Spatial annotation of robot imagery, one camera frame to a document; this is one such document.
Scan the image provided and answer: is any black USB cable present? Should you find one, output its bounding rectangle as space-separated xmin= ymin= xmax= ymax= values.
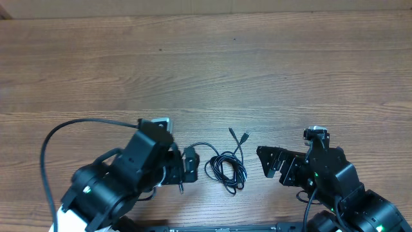
xmin=178 ymin=127 xmax=251 ymax=197

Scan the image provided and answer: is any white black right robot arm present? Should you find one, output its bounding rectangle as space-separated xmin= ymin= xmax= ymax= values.
xmin=256 ymin=138 xmax=411 ymax=232

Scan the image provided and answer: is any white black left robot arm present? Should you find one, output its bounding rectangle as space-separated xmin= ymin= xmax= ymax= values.
xmin=50 ymin=118 xmax=200 ymax=231

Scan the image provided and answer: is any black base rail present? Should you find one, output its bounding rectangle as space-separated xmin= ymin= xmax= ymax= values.
xmin=138 ymin=222 xmax=306 ymax=232

